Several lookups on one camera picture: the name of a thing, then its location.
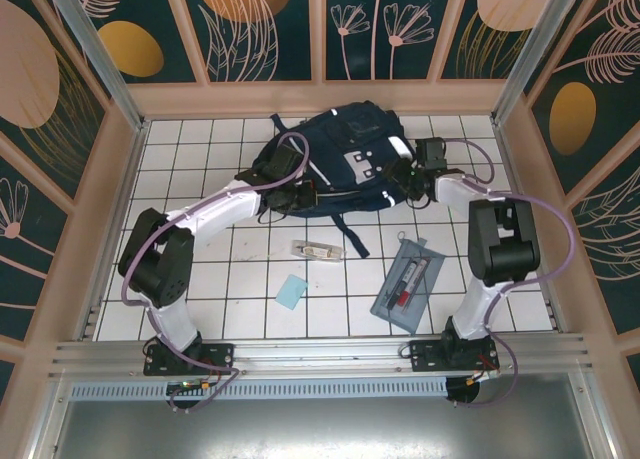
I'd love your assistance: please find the grey metal sheet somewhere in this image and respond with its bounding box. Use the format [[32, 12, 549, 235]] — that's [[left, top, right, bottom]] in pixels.
[[29, 371, 614, 459]]

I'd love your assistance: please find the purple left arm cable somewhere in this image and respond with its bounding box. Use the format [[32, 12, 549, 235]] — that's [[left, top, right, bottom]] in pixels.
[[121, 131, 311, 414]]

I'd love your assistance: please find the aluminium frame post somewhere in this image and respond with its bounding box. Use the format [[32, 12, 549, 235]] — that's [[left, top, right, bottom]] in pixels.
[[41, 0, 150, 131], [491, 0, 597, 126]]

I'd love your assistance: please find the red marker pen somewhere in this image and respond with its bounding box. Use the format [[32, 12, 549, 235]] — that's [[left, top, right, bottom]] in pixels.
[[397, 257, 431, 308]]

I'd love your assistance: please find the grey pencil pouch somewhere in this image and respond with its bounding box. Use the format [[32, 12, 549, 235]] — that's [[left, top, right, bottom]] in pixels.
[[369, 231, 446, 333]]

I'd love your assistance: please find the black marker pen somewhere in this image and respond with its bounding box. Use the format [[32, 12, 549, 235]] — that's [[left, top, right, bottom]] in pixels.
[[386, 258, 420, 310]]

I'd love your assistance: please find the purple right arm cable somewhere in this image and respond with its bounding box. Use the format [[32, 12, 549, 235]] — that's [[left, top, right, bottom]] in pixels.
[[442, 138, 576, 410]]

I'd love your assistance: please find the clear plastic case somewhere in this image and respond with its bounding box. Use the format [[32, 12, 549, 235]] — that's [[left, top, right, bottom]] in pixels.
[[291, 238, 347, 264]]

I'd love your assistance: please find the navy blue backpack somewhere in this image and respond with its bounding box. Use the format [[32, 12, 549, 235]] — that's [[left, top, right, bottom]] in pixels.
[[252, 100, 419, 259]]

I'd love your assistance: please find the aluminium mounting rail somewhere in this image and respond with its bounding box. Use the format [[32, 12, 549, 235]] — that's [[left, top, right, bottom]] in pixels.
[[47, 333, 596, 380]]

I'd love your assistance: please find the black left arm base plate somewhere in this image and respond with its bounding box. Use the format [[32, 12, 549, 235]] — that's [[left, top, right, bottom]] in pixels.
[[143, 342, 236, 378]]

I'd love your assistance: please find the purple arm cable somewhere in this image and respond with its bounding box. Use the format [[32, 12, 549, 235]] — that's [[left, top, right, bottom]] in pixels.
[[442, 138, 576, 410], [121, 131, 311, 414]]

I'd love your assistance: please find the light blue card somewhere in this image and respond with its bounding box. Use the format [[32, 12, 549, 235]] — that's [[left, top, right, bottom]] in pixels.
[[276, 274, 309, 310]]

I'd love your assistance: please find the grey slotted cable duct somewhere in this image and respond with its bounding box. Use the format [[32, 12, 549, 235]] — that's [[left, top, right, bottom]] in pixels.
[[69, 377, 449, 400]]

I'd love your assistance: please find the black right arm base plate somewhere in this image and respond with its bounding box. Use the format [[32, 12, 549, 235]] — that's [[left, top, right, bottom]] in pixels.
[[408, 338, 500, 375]]

